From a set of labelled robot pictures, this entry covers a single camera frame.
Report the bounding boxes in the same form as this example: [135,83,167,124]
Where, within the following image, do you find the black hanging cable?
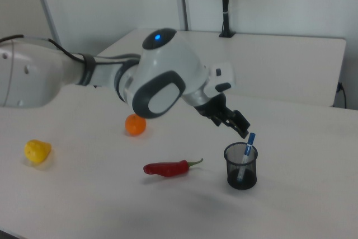
[337,81,348,109]

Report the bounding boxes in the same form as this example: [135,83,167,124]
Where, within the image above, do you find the white rectangular table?
[96,28,347,108]

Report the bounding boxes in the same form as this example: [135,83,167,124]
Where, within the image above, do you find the black mesh pen cup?
[223,141,258,190]

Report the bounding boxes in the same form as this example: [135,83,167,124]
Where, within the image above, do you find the grey metal partition post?
[176,0,189,31]
[31,0,62,47]

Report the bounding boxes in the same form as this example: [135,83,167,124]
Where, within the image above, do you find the orange fruit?
[124,114,147,137]

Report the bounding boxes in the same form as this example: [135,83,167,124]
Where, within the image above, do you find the blue and white marker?
[237,132,257,183]

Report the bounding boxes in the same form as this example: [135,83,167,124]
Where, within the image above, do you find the yellow pear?
[23,139,53,163]

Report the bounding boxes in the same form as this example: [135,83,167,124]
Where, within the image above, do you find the red chili pepper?
[143,158,204,178]

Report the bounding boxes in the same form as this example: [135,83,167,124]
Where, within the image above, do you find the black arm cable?
[0,35,86,63]

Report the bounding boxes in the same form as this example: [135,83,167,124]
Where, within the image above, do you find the black pole with clamp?
[218,0,236,39]

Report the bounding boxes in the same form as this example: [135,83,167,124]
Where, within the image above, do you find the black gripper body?
[195,93,233,119]

